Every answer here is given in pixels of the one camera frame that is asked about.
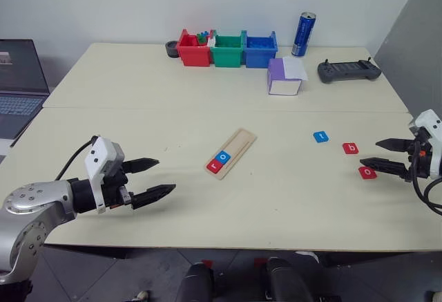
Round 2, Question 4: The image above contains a red o letter tile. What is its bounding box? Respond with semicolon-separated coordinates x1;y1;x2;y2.
358;165;378;181

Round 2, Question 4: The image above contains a grey partition panel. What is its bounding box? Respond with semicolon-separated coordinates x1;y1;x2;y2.
374;0;442;118

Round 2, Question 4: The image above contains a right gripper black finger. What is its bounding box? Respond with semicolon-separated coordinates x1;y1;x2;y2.
375;138;415;153
359;157;414;181

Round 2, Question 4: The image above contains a blue plastic bin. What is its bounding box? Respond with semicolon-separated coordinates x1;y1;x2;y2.
242;30;279;68

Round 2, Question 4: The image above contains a grey handheld remote controller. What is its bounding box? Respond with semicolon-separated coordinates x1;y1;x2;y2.
317;57;383;84

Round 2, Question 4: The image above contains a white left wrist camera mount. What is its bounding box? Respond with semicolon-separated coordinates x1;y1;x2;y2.
85;137;125;215

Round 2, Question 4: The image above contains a black table frame bar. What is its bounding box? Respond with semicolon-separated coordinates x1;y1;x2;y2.
319;251;415;268

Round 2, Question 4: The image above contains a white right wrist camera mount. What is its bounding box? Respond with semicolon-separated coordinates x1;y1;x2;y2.
410;109;442;179

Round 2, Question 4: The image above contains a dark grey laptop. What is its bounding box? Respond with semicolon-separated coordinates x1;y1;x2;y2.
0;39;51;140

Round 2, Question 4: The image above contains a wooden letter tray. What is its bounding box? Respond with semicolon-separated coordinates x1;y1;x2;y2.
203;128;258;181

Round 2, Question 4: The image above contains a purple and white box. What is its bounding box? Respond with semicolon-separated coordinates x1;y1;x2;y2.
266;57;309;97

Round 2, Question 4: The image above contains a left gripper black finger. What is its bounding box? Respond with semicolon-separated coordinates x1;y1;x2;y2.
123;158;160;174
131;183;177;210

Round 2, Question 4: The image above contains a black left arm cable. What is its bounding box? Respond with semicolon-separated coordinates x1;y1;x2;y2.
55;135;98;182

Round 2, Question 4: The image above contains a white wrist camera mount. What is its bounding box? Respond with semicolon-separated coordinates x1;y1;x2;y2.
410;109;442;179
85;137;125;215

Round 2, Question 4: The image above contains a dark rounded shape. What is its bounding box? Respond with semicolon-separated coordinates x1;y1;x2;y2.
265;256;308;302
181;262;215;302

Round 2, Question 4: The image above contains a white paper sheet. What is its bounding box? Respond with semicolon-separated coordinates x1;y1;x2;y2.
282;57;309;82

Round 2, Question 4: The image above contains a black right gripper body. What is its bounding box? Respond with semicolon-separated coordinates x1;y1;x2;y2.
406;129;433;182

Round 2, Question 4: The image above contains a green plastic bin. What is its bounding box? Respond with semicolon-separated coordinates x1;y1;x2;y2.
209;30;244;68

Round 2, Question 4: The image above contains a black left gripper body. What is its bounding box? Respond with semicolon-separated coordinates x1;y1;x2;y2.
102;164;135;211

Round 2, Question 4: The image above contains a red plastic bin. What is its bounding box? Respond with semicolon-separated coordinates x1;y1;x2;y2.
176;28;213;68

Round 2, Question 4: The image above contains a blue drink can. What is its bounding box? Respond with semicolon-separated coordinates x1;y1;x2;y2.
291;11;318;58

